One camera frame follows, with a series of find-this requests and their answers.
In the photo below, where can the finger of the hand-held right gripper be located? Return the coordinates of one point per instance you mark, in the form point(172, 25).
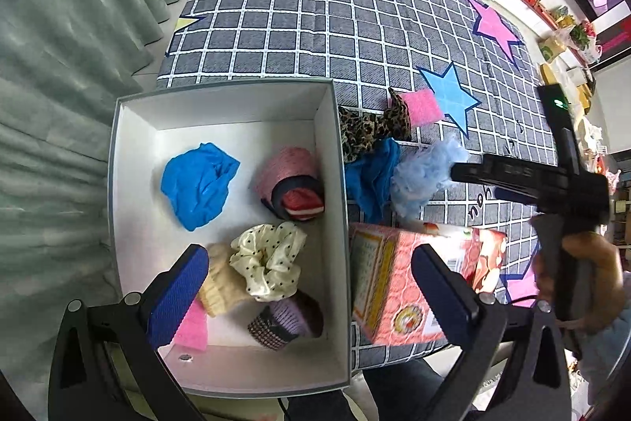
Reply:
point(520, 196)
point(512, 172)

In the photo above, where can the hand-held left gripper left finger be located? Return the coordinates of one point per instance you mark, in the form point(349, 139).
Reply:
point(177, 297)

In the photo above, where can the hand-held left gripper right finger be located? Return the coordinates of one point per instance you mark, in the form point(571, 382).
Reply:
point(443, 297)

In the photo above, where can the pink sponge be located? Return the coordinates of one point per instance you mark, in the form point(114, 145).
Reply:
point(424, 105)
point(192, 332)

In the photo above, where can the yellow knitted sock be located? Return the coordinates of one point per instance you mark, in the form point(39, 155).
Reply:
point(222, 288)

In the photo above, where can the cream polka dot scrunchie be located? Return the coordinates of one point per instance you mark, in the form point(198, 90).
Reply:
point(266, 253)

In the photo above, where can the bright blue cloth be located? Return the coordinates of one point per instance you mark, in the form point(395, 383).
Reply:
point(197, 184)

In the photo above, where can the purple knitted sock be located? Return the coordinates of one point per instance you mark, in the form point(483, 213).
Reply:
point(296, 315)

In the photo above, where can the pink knitted sock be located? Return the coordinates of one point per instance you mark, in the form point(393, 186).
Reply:
point(286, 164)

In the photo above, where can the white cardboard box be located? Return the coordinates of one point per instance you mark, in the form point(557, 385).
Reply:
point(222, 105)

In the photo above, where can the person's right hand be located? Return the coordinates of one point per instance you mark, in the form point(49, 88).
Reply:
point(596, 283)

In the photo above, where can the red patterned tissue pack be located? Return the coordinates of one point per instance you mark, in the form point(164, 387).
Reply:
point(389, 283)

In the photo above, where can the floral tissue pack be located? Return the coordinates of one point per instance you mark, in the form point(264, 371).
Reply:
point(490, 253)

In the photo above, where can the pile of packaged goods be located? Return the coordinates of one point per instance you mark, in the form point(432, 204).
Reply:
point(591, 130)

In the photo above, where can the person's dark clothed leg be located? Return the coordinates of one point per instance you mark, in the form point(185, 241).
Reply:
point(369, 396)

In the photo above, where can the dark blue cloth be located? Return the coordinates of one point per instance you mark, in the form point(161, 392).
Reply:
point(369, 179)

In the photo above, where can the leopard print scrunchie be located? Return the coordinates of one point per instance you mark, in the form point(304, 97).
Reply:
point(360, 132)

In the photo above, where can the pale green curtain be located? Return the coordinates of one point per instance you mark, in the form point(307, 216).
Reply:
point(74, 80)

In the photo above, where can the grey checked star blanket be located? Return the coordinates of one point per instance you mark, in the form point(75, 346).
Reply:
point(320, 6)

